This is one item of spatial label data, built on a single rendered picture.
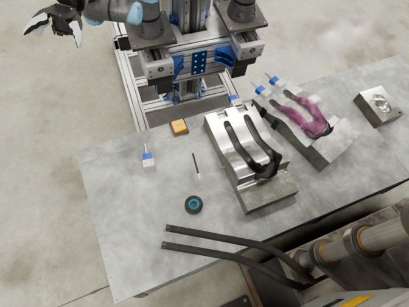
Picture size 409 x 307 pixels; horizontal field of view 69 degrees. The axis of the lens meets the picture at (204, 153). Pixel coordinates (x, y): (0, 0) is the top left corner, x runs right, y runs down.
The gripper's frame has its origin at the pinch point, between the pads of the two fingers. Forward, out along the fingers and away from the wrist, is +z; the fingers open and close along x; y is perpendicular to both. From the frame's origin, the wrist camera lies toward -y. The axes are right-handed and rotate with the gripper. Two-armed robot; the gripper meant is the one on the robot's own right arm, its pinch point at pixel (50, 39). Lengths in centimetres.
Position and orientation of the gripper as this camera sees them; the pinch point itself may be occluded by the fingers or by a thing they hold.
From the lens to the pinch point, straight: 99.5
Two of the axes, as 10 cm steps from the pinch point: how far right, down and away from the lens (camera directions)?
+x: -9.7, -2.0, -1.4
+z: -1.2, 8.9, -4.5
